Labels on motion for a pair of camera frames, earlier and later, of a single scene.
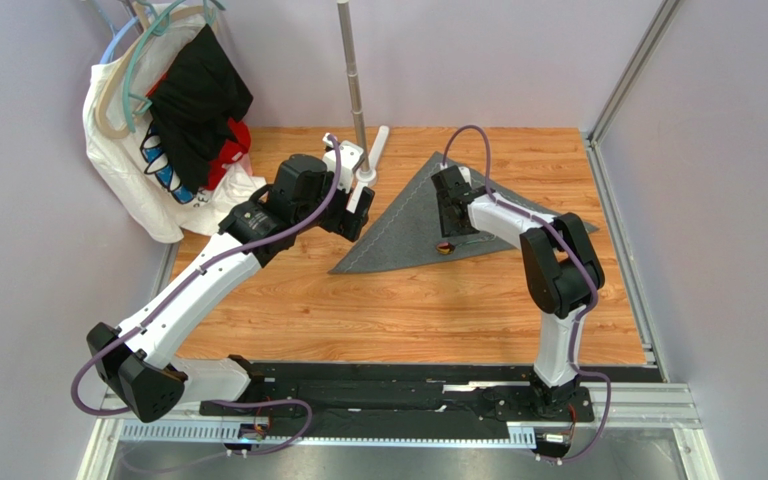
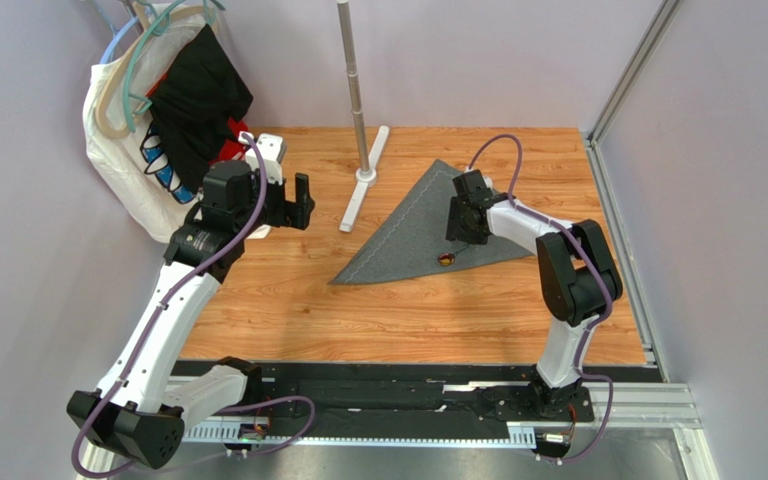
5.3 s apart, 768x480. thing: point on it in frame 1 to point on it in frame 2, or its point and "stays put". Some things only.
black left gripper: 347,223 to 295,213
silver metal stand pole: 353,84 stays put
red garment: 229,153 stays put
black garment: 196,106 stays put
